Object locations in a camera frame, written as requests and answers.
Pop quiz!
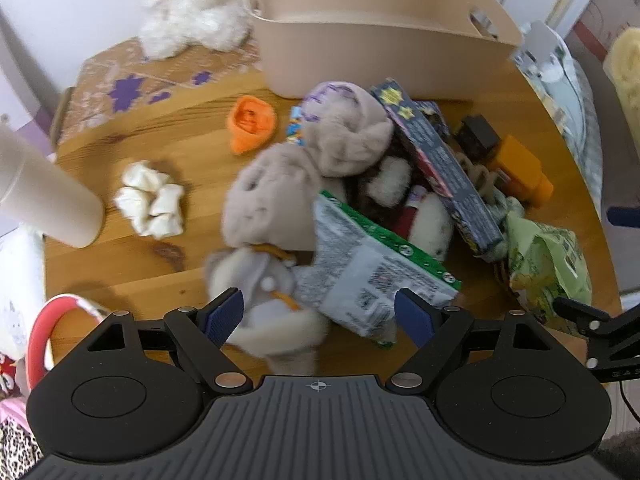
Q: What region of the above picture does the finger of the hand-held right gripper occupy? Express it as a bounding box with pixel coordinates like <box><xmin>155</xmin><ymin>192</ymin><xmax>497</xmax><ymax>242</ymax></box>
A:
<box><xmin>607</xmin><ymin>206</ymin><xmax>640</xmax><ymax>227</ymax></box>
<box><xmin>554</xmin><ymin>296</ymin><xmax>640</xmax><ymax>361</ymax></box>

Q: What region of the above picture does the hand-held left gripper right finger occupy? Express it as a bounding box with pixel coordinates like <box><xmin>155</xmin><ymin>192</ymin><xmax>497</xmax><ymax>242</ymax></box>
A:
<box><xmin>387</xmin><ymin>288</ymin><xmax>551</xmax><ymax>394</ymax></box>

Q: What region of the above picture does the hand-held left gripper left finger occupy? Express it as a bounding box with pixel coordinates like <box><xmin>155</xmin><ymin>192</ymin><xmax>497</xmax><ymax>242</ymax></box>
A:
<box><xmin>87</xmin><ymin>287</ymin><xmax>253</xmax><ymax>395</ymax></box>

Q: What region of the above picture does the grey plush toy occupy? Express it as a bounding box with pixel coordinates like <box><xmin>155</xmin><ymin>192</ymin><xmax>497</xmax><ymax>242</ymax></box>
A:
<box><xmin>204</xmin><ymin>245</ymin><xmax>331</xmax><ymax>373</ymax></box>

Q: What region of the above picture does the green white snack packet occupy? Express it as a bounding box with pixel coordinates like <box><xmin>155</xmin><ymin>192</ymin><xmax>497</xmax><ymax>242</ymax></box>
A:
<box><xmin>292</xmin><ymin>190</ymin><xmax>463</xmax><ymax>348</ymax></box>

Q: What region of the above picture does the white scrunchie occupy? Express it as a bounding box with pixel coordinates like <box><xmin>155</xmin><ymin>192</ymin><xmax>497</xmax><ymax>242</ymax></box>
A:
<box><xmin>114</xmin><ymin>160</ymin><xmax>186</xmax><ymax>240</ymax></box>

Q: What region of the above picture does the dark blue star-print box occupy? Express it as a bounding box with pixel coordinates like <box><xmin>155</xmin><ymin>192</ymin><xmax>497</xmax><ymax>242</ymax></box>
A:
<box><xmin>370</xmin><ymin>77</ymin><xmax>506</xmax><ymax>256</ymax></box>

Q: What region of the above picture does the beige plastic basket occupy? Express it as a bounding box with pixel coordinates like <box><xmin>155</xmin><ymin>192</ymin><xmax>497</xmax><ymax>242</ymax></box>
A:
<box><xmin>243</xmin><ymin>0</ymin><xmax>525</xmax><ymax>101</ymax></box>

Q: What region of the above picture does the light green snack bag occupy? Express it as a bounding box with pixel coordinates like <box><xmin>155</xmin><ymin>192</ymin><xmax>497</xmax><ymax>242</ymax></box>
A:
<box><xmin>502</xmin><ymin>210</ymin><xmax>593</xmax><ymax>336</ymax></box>

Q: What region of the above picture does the red white fuzzy sock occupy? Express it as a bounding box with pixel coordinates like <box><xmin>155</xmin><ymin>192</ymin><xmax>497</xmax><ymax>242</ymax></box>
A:
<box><xmin>395</xmin><ymin>190</ymin><xmax>456</xmax><ymax>261</ymax></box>

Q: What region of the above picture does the orange block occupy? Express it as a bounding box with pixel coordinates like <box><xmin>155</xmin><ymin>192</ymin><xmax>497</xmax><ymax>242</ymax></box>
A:
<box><xmin>487</xmin><ymin>134</ymin><xmax>555</xmax><ymax>208</ymax></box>

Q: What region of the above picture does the light patterned bedding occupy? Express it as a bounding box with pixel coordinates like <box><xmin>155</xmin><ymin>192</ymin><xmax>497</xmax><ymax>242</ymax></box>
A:
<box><xmin>515</xmin><ymin>20</ymin><xmax>640</xmax><ymax>221</ymax></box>

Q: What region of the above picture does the white fluffy pompom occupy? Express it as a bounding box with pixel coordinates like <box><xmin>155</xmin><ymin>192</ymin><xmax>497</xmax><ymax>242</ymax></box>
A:
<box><xmin>365</xmin><ymin>156</ymin><xmax>413</xmax><ymax>208</ymax></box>

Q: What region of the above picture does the yellow fuzzy cushion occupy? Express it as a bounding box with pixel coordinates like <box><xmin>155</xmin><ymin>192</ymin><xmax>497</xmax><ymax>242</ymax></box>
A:
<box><xmin>602</xmin><ymin>30</ymin><xmax>640</xmax><ymax>116</ymax></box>

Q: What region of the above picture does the white charger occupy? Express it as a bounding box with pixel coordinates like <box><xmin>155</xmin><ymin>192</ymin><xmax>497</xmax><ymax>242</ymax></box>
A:
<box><xmin>530</xmin><ymin>55</ymin><xmax>566</xmax><ymax>83</ymax></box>

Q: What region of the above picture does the small black box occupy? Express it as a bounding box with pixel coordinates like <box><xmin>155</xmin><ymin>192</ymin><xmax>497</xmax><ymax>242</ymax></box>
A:
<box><xmin>457</xmin><ymin>114</ymin><xmax>501</xmax><ymax>161</ymax></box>

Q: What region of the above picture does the red white curved band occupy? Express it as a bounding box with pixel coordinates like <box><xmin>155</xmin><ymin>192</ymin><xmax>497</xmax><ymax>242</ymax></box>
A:
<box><xmin>26</xmin><ymin>294</ymin><xmax>113</xmax><ymax>393</ymax></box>

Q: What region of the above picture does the orange rolled sock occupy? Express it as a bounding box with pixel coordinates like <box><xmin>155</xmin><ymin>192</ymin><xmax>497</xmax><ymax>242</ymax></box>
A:
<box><xmin>229</xmin><ymin>95</ymin><xmax>278</xmax><ymax>156</ymax></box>

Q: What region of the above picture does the grey fuzzy sock purple trim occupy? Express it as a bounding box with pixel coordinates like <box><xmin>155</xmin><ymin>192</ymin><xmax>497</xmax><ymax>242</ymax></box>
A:
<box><xmin>302</xmin><ymin>80</ymin><xmax>396</xmax><ymax>178</ymax></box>

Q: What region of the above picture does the colourful printed card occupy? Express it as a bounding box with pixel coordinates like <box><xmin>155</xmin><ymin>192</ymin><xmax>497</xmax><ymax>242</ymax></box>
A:
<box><xmin>286</xmin><ymin>105</ymin><xmax>308</xmax><ymax>147</ymax></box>

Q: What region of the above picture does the white printed cloth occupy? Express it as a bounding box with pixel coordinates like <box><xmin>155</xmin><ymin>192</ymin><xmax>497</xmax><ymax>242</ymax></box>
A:
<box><xmin>0</xmin><ymin>225</ymin><xmax>48</xmax><ymax>361</ymax></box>

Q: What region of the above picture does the cardboard box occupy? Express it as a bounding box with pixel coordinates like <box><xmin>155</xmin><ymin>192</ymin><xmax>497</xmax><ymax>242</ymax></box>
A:
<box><xmin>545</xmin><ymin>0</ymin><xmax>640</xmax><ymax>56</ymax></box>

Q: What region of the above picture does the beige cylinder bottle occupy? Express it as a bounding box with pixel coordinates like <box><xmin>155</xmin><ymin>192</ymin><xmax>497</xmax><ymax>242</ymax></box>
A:
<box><xmin>0</xmin><ymin>122</ymin><xmax>105</xmax><ymax>249</ymax></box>

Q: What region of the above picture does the leopard print cloth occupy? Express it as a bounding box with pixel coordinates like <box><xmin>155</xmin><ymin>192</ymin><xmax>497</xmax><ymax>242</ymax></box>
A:
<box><xmin>0</xmin><ymin>412</ymin><xmax>46</xmax><ymax>480</ymax></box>

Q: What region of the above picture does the white plush rabbit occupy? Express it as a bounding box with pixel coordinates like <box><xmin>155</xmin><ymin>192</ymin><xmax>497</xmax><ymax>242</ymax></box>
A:
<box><xmin>131</xmin><ymin>0</ymin><xmax>251</xmax><ymax>60</ymax></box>

